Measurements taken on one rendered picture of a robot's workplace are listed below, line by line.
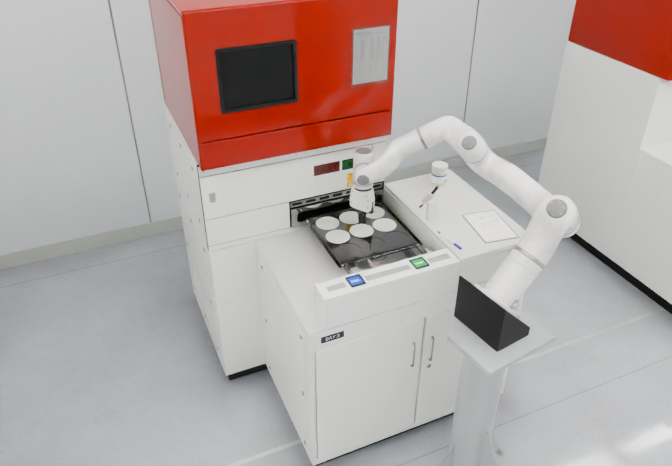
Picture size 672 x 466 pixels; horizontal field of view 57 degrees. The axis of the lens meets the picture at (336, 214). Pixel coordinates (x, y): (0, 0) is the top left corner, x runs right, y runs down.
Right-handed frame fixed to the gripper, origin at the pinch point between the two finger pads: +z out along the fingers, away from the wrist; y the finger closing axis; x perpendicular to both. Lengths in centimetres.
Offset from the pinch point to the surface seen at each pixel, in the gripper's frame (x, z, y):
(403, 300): -29.1, 7.2, 37.2
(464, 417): -28, 52, 67
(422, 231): 5.3, -0.2, 26.0
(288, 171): -14.5, -20.2, -27.2
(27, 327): -77, 92, -165
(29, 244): -39, 79, -216
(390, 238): -3.7, 2.1, 16.3
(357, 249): -17.8, 2.1, 9.4
